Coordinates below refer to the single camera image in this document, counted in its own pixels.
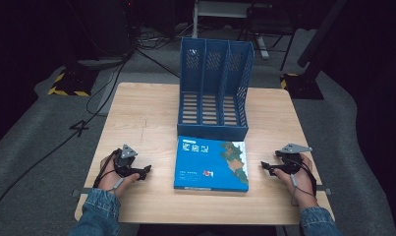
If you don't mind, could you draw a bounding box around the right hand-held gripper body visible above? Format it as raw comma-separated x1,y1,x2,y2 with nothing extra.
274,143,313,175

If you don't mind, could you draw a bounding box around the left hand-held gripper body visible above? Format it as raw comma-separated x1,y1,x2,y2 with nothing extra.
113,144,140,178

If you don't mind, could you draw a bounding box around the blue book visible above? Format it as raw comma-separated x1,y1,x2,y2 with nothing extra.
173,135,251,194

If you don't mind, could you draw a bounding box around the blue plastic file rack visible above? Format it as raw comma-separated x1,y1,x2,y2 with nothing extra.
176,36,255,143

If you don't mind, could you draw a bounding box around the person's left hand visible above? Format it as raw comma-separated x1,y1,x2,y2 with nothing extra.
97,154,141,199

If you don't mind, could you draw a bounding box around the person's right hand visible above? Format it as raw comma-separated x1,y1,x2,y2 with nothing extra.
272,152,318,209

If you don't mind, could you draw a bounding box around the black stand base striped tape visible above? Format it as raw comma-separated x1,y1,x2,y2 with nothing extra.
47,67,100,98
279,72,325,101

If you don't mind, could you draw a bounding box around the black slanted stand pole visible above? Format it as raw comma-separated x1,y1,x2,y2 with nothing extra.
297,0,349,69

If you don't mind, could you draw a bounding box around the dark equipment box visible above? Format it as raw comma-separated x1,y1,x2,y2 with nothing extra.
75,0,138,62

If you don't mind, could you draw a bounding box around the black chair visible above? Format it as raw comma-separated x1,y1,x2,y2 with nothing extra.
237,2,303,72

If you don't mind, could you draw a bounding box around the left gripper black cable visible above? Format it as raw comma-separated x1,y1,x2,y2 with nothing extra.
92,148,125,193

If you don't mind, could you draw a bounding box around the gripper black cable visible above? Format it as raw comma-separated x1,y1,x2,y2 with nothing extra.
92,148,125,193
289,157,318,207

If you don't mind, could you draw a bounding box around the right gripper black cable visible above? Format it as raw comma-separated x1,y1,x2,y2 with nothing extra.
289,157,318,207

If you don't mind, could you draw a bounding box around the long black floor cable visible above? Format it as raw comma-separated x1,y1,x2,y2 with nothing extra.
0,57,130,225

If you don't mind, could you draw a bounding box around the bundle of black floor cables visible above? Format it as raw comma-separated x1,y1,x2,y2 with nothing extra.
130,23,198,80

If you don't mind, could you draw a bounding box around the white metal desk frame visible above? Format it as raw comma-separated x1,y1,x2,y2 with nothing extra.
191,0,272,61

